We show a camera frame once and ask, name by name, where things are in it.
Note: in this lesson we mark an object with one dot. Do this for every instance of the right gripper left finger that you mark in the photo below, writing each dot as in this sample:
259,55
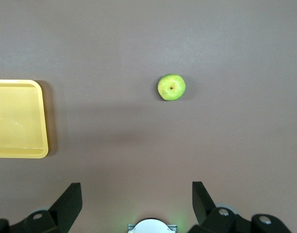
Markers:
63,208

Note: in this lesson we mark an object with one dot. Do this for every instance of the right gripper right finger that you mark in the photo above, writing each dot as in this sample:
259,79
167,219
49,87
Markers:
206,213

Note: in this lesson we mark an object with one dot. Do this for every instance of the green apple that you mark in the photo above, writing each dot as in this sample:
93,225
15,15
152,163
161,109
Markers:
171,87

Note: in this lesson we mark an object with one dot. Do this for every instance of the yellow plastic tray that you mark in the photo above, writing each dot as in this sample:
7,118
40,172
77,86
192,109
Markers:
17,119

